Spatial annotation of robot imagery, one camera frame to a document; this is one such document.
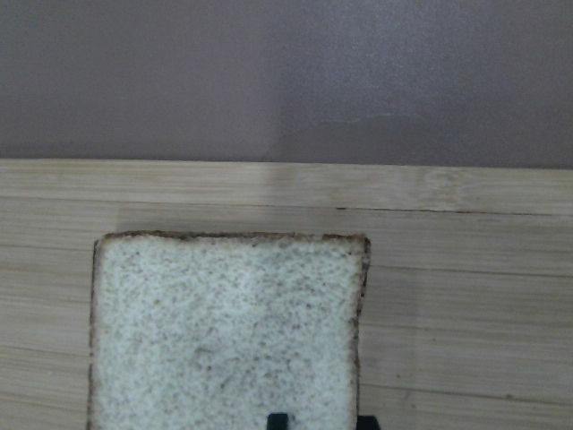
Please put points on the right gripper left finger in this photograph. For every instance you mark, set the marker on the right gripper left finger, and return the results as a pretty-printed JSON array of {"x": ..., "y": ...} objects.
[{"x": 277, "y": 421}]

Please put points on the wooden cutting board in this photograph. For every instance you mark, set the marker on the wooden cutting board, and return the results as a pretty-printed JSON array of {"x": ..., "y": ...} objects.
[{"x": 467, "y": 318}]

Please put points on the white bread slice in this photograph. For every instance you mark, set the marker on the white bread slice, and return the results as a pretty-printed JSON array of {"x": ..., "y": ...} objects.
[{"x": 217, "y": 331}]

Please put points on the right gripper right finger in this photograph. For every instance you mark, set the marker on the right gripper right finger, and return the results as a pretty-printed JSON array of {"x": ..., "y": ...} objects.
[{"x": 368, "y": 422}]

